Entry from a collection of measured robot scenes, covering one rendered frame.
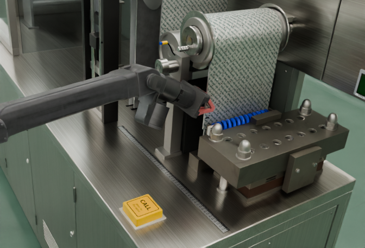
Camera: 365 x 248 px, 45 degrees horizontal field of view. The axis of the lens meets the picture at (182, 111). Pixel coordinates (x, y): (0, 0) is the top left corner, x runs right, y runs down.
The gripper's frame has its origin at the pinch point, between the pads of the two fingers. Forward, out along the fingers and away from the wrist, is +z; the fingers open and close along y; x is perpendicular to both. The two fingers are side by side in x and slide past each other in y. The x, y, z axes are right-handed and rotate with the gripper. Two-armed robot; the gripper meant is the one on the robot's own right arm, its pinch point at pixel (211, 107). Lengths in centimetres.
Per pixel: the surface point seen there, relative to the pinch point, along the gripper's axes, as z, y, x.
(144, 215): -15.3, 13.2, -26.8
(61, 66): -1, -84, -21
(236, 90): 5.1, 0.2, 7.2
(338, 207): 39.1, 25.6, -8.1
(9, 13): -22, -102, -12
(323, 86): 279, -155, 38
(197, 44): -12.5, -2.3, 12.8
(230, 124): 6.1, 3.4, -1.4
